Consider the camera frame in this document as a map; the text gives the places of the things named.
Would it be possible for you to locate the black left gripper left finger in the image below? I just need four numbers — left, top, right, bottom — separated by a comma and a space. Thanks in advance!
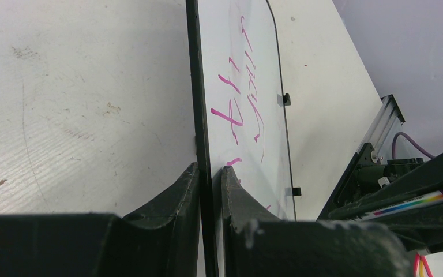
0, 163, 200, 276

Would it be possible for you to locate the aluminium frame rail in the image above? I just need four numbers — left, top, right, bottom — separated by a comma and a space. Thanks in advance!
357, 94, 405, 152

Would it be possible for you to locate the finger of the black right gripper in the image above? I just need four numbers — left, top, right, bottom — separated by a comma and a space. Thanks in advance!
374, 203, 443, 253
329, 153, 443, 219

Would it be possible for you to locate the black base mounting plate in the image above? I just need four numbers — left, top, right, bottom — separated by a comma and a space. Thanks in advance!
318, 143, 425, 220

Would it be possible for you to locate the black framed whiteboard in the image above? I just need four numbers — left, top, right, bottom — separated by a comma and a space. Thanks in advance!
186, 1, 296, 276

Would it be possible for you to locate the magenta whiteboard marker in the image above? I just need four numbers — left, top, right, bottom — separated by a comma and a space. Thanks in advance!
352, 190, 443, 221

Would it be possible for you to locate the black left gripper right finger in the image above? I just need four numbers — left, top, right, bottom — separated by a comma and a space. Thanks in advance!
221, 166, 414, 276

